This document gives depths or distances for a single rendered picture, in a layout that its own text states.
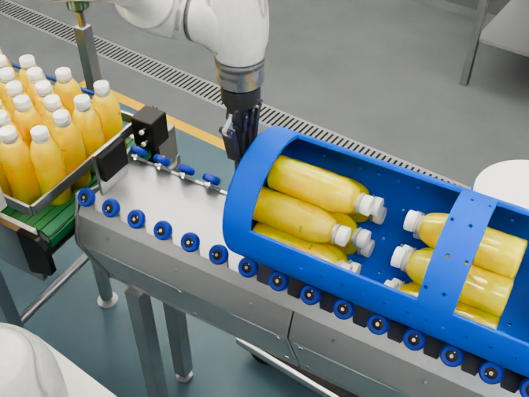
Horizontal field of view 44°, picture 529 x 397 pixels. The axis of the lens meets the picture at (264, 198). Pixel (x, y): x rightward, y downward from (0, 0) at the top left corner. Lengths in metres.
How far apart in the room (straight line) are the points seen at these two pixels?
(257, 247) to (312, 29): 3.11
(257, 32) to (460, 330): 0.62
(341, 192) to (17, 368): 0.66
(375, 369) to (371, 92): 2.49
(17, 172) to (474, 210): 1.05
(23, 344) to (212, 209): 0.79
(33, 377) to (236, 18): 0.62
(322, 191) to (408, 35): 3.11
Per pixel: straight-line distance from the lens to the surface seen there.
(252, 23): 1.12
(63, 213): 1.70
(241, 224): 1.27
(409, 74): 3.91
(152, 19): 1.16
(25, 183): 1.69
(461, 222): 1.18
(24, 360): 0.91
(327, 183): 1.26
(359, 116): 3.52
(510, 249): 1.21
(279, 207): 1.28
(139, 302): 1.84
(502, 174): 1.62
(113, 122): 1.76
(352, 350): 1.40
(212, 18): 1.12
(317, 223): 1.26
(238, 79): 1.17
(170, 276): 1.55
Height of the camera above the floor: 2.02
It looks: 43 degrees down
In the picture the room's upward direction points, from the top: straight up
